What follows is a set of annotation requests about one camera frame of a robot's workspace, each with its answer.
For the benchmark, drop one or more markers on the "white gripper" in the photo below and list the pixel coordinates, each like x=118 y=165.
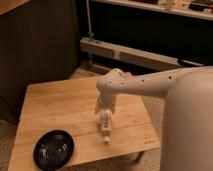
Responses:
x=105 y=101

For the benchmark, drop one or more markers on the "white plastic bottle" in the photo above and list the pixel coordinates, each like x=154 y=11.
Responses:
x=105 y=120

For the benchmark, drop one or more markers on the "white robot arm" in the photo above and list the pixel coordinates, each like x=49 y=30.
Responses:
x=187 y=126

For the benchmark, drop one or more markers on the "black ceramic bowl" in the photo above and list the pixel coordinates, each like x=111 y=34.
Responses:
x=53 y=150

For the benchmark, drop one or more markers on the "wooden table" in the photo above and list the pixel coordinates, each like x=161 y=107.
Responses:
x=70 y=105

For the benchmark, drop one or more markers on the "grey metal beam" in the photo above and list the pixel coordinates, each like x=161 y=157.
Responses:
x=133 y=56

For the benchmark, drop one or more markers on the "metal pole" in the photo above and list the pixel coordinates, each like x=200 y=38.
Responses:
x=90 y=32

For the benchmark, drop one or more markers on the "dark wooden cabinet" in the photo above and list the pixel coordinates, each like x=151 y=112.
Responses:
x=39 y=42

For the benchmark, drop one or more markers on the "wooden shelf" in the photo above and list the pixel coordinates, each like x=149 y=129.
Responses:
x=164 y=9

